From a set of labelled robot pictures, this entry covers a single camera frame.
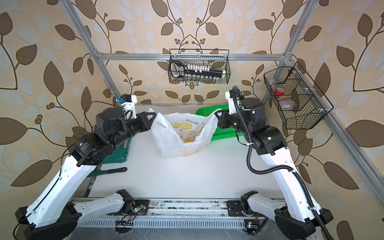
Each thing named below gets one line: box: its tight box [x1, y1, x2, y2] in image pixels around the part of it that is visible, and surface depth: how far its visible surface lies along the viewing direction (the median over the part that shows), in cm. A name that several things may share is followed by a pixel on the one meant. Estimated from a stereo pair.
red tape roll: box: [274, 87, 285, 96], surface depth 83 cm
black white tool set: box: [168, 60, 226, 82], surface depth 85 cm
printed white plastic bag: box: [149, 108, 223, 158], surface depth 70 cm
